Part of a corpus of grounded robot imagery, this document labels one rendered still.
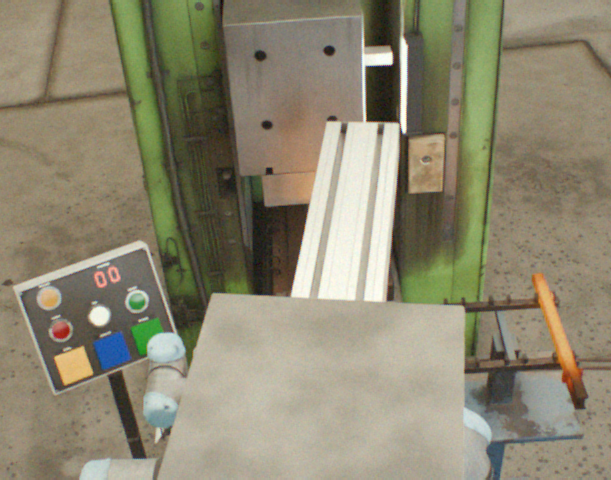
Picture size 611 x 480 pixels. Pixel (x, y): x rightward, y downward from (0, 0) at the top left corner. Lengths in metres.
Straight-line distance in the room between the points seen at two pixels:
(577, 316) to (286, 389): 3.06
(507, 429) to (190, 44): 1.27
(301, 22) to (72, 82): 3.70
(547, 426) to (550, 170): 2.26
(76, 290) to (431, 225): 0.96
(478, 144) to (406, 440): 1.67
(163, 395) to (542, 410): 1.12
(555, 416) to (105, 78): 3.76
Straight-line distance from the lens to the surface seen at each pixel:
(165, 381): 1.87
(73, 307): 2.29
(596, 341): 3.73
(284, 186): 2.20
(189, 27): 2.14
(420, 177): 2.37
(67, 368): 2.31
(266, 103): 2.07
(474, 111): 2.32
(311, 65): 2.03
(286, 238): 2.59
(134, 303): 2.31
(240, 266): 2.56
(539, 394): 2.57
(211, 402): 0.81
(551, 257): 4.07
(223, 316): 0.88
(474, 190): 2.46
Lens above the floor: 2.64
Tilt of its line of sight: 40 degrees down
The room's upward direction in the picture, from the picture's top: 4 degrees counter-clockwise
